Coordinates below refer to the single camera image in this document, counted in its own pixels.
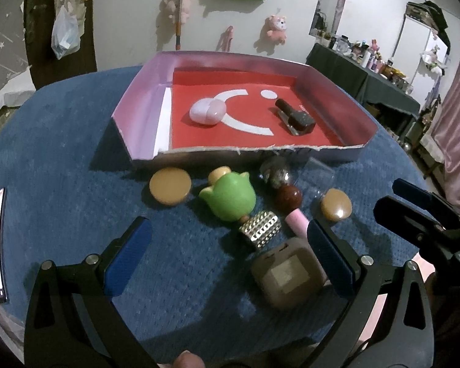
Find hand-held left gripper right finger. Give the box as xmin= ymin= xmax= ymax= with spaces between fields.
xmin=303 ymin=218 xmax=435 ymax=368

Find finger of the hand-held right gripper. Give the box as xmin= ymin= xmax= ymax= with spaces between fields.
xmin=392 ymin=178 xmax=460 ymax=223
xmin=373 ymin=195 xmax=447 ymax=248

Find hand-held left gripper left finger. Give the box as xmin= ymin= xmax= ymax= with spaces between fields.
xmin=24 ymin=216 xmax=158 ymax=368

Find pink nail polish bottle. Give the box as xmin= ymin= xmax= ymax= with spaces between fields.
xmin=285 ymin=209 xmax=311 ymax=238

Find taupe square case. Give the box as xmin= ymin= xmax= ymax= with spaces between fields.
xmin=251 ymin=237 xmax=328 ymax=311

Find small tan round disc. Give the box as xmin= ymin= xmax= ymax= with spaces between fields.
xmin=321 ymin=189 xmax=352 ymax=222

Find silver studded cylinder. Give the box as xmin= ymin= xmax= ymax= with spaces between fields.
xmin=239 ymin=211 xmax=281 ymax=251

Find large tan round disc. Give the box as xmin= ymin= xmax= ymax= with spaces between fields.
xmin=149 ymin=168 xmax=192 ymax=205

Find pink and red cardboard box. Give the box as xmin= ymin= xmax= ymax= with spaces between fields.
xmin=111 ymin=51 xmax=380 ymax=171

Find person's left hand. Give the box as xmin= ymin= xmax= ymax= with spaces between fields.
xmin=174 ymin=351 xmax=205 ymax=368

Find brown glossy ball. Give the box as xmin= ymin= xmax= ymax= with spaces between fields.
xmin=274 ymin=185 xmax=303 ymax=211

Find clear plastic piece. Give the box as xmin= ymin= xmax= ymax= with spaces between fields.
xmin=297 ymin=156 xmax=335 ymax=196

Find pink curtain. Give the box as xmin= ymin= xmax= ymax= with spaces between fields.
xmin=431 ymin=27 xmax=460 ymax=209

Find silver glitter ball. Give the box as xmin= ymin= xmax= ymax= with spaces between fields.
xmin=259 ymin=156 xmax=292 ymax=188

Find blue textured blanket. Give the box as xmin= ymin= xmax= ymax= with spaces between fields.
xmin=0 ymin=65 xmax=441 ymax=368

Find green tulip-shaped bottle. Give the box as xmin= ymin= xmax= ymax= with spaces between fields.
xmin=198 ymin=166 xmax=257 ymax=223

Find dark cloth-covered side table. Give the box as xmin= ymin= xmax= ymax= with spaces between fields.
xmin=306 ymin=42 xmax=421 ymax=125

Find white artificial flowers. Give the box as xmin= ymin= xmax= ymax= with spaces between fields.
xmin=422 ymin=45 xmax=450 ymax=76

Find dark nail polish bottle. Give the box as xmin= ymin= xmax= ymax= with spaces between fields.
xmin=275 ymin=98 xmax=317 ymax=136

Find row of small bottles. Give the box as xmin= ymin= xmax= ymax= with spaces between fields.
xmin=318 ymin=33 xmax=415 ymax=94

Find pale pink oval case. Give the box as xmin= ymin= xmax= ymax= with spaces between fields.
xmin=190 ymin=98 xmax=228 ymax=126

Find dark clothes pile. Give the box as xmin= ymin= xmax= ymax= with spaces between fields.
xmin=405 ymin=1 xmax=451 ymax=47

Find white cloth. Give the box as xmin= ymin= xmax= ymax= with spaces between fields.
xmin=0 ymin=65 xmax=36 ymax=127

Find pink pig plush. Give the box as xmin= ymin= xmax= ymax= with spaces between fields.
xmin=267 ymin=14 xmax=288 ymax=44

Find clear plastic bag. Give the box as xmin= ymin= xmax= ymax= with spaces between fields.
xmin=51 ymin=4 xmax=81 ymax=60

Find pink hanging ornament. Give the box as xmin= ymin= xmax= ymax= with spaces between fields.
xmin=221 ymin=25 xmax=235 ymax=51

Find orange and white stick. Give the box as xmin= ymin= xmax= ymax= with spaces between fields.
xmin=174 ymin=0 xmax=187 ymax=48

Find pale pink plush toy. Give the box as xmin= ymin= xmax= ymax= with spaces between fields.
xmin=165 ymin=0 xmax=194 ymax=24

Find wall mirror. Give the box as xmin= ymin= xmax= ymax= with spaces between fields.
xmin=309 ymin=0 xmax=352 ymax=40

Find dark wooden post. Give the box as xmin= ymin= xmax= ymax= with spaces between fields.
xmin=24 ymin=0 xmax=98 ymax=90

